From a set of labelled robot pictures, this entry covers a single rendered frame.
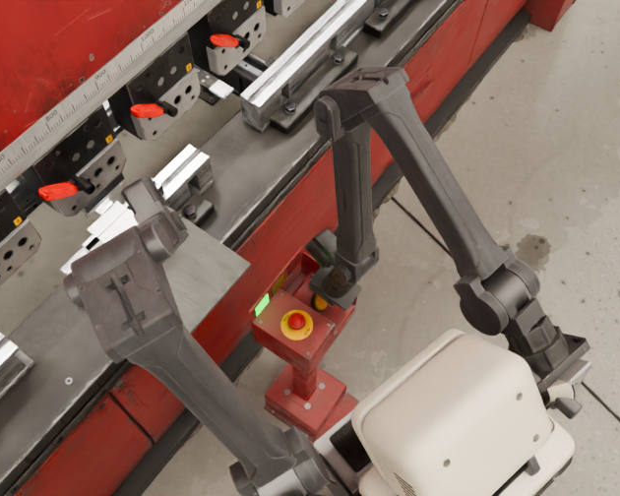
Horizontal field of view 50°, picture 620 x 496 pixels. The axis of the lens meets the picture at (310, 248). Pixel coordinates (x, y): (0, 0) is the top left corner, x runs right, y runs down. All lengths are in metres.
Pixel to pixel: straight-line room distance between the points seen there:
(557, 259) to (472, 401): 1.81
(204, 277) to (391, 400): 0.56
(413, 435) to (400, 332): 1.54
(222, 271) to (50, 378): 0.41
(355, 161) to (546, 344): 0.41
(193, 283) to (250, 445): 0.55
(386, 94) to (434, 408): 0.43
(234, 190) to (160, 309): 0.93
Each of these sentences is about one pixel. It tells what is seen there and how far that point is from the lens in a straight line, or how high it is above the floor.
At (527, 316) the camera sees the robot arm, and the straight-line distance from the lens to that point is 1.04.
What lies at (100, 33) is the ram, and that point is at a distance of 1.06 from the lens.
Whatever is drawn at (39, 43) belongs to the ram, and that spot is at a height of 1.51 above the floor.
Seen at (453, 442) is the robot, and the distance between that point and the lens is 0.82.
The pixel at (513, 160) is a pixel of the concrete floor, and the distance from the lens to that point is 2.79.
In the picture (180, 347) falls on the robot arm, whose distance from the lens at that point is 0.68.
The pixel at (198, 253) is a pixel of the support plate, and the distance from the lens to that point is 1.33.
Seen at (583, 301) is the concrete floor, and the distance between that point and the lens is 2.56.
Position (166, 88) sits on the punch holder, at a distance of 1.23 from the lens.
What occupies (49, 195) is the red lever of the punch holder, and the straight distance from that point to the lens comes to 1.08.
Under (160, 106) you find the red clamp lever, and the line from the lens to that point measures 1.19.
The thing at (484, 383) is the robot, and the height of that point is 1.39.
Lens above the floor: 2.17
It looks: 62 degrees down
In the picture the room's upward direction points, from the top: 1 degrees clockwise
